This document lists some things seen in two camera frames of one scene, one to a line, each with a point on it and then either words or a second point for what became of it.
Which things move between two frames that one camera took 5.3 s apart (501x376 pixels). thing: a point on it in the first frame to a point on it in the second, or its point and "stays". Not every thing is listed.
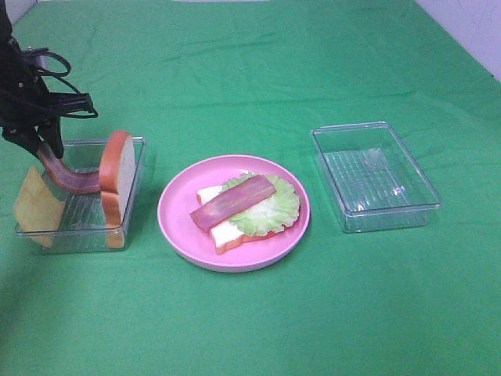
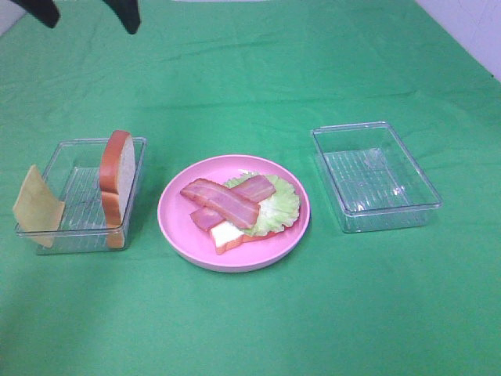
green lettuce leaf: [280, 210] stays
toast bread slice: [226, 235] stays
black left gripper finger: [49, 131] to [127, 12]
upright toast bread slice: [117, 174] stays
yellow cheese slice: [38, 208] stays
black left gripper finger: [26, 135] to [45, 10]
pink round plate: [178, 199] stays
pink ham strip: [214, 212] stays
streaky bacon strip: [69, 179] to [222, 201]
